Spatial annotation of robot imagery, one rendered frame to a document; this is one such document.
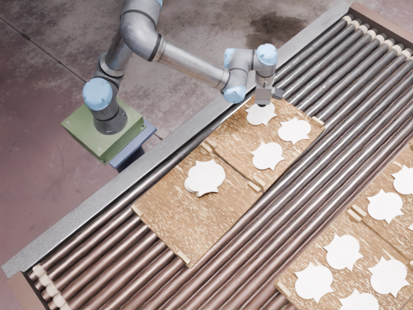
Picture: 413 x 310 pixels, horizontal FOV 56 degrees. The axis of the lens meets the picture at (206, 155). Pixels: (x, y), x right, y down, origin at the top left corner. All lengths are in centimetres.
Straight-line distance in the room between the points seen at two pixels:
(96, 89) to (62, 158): 141
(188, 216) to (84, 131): 62
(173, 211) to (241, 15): 238
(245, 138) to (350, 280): 69
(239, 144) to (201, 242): 45
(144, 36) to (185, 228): 72
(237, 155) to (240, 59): 42
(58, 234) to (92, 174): 119
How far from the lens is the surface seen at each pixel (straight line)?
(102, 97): 160
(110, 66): 164
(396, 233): 164
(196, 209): 156
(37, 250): 170
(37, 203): 289
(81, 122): 185
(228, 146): 168
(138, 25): 131
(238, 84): 139
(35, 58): 368
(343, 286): 152
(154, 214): 158
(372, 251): 159
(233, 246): 152
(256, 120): 174
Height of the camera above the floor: 238
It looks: 61 degrees down
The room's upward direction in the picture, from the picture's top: 7 degrees counter-clockwise
